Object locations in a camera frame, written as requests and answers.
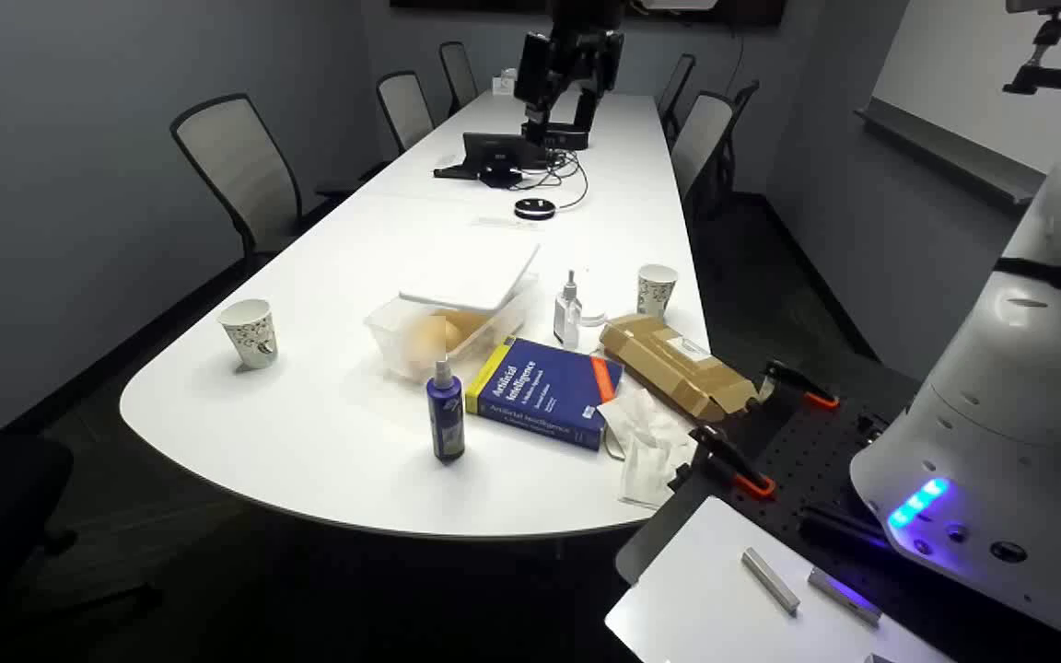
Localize blue hardcover book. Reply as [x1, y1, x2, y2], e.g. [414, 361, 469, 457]
[463, 334, 624, 455]

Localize crumpled clear plastic bag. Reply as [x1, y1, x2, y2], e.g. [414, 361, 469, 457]
[599, 371, 701, 512]

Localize black wall screen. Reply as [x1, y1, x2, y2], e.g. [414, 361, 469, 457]
[388, 0, 791, 32]

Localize black cables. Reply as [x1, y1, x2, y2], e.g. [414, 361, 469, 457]
[512, 148, 597, 214]

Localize white container lid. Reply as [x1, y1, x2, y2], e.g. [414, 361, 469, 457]
[394, 236, 544, 316]

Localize small blue-capped bottle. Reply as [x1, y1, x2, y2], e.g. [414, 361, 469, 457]
[422, 352, 472, 470]

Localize tan food pieces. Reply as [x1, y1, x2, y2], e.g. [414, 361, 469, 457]
[408, 305, 494, 369]

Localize grey marker pen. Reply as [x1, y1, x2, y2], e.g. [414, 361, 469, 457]
[802, 567, 889, 632]
[736, 544, 808, 621]

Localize camera on black stand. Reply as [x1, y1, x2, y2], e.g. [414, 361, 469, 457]
[997, 0, 1061, 99]

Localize black orange clamp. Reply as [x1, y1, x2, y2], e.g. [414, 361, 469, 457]
[763, 357, 845, 413]
[689, 422, 780, 505]

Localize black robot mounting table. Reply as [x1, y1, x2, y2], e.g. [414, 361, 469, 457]
[612, 357, 1061, 663]

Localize wall whiteboard with ledge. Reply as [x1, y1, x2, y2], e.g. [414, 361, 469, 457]
[856, 0, 1061, 209]

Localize black monitor stand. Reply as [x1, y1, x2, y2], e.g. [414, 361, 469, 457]
[512, 0, 628, 174]

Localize patterned paper cup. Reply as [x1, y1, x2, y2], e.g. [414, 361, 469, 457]
[216, 296, 283, 375]
[635, 261, 682, 321]

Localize clear pump bottle white pump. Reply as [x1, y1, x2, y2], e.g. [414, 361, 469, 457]
[551, 271, 586, 354]

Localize black round speaker puck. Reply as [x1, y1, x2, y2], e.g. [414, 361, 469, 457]
[512, 194, 559, 226]

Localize clear plastic food container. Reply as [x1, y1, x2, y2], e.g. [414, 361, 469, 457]
[361, 296, 538, 387]

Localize grey mesh office chair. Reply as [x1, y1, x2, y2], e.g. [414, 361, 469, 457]
[655, 51, 701, 129]
[435, 37, 481, 110]
[669, 90, 742, 206]
[168, 94, 308, 260]
[372, 68, 437, 155]

